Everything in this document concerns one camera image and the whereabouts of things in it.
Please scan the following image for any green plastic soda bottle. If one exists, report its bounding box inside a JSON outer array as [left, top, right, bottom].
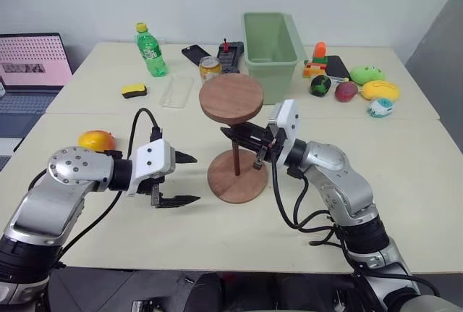
[[135, 22, 169, 78]]

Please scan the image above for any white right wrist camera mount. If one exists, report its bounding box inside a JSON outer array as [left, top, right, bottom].
[[266, 98, 302, 165]]

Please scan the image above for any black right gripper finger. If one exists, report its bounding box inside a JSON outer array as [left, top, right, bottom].
[[230, 134, 262, 151], [220, 126, 255, 138]]

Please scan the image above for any round wooden base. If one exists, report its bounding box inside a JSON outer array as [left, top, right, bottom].
[[207, 148, 269, 205]]

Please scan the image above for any open laptop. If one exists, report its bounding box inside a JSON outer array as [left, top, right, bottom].
[[0, 32, 75, 174]]

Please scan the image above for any dark red mango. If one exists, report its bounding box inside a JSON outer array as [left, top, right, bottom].
[[334, 80, 360, 104]]

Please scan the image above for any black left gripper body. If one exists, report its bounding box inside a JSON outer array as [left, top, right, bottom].
[[136, 170, 177, 207]]

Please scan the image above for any colourful toy brick build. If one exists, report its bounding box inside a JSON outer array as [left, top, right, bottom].
[[302, 41, 329, 80]]

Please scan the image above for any yellow drink can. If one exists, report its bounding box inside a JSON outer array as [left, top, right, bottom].
[[198, 56, 223, 85]]

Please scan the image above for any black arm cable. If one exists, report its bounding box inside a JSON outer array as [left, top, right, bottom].
[[27, 108, 164, 270], [271, 159, 360, 256]]

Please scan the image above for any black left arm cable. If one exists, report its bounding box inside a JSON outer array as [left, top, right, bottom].
[[27, 108, 164, 270]]

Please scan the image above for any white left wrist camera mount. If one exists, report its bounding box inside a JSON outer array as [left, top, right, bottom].
[[124, 138, 179, 198]]

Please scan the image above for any black remote controller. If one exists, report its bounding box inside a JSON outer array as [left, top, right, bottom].
[[216, 41, 247, 75]]

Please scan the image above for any clear plastic tray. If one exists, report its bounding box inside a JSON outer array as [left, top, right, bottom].
[[158, 73, 195, 109]]

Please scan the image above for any white and teal toy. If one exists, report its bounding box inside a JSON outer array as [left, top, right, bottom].
[[366, 97, 394, 119]]

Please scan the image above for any grey partition panel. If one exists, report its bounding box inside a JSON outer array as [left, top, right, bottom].
[[402, 0, 463, 147]]

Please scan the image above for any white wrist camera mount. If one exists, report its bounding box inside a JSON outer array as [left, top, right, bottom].
[[266, 98, 302, 165], [124, 138, 179, 198]]

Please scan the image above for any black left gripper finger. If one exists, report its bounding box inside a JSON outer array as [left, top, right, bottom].
[[155, 194, 202, 210], [174, 149, 199, 165]]

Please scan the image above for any wooden pole with round disc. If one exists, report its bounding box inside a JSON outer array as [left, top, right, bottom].
[[198, 74, 265, 177]]

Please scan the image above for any orange yellow mango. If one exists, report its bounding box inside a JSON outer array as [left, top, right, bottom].
[[77, 129, 116, 152]]

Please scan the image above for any yellow and black sponge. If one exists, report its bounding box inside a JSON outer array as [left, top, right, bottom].
[[120, 81, 149, 101]]

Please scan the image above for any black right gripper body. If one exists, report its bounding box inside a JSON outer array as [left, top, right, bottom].
[[248, 122, 286, 171]]

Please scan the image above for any light green plastic bin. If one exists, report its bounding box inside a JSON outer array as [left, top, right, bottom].
[[242, 12, 307, 106]]

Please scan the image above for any green and black ball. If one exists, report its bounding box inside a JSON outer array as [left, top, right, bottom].
[[309, 75, 333, 98]]

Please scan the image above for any black smartphone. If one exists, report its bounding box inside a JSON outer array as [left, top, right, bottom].
[[181, 44, 212, 65], [325, 54, 352, 83]]

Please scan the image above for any green plush toy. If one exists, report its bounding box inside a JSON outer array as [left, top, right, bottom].
[[349, 64, 386, 86]]

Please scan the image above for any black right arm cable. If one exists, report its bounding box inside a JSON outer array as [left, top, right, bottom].
[[271, 159, 360, 256]]

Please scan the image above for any yellow plush toy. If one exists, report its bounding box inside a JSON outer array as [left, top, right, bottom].
[[361, 80, 402, 102]]

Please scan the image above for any dark rounded shape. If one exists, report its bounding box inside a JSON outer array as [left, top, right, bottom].
[[187, 271, 227, 312]]

